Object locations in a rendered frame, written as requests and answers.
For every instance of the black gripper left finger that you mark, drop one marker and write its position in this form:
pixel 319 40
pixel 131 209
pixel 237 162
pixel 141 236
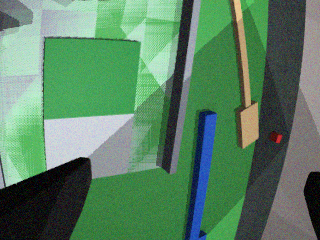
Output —
pixel 46 206

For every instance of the tan wooden stick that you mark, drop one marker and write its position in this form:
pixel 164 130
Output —
pixel 248 114

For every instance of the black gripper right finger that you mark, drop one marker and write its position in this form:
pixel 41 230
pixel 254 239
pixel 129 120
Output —
pixel 312 198

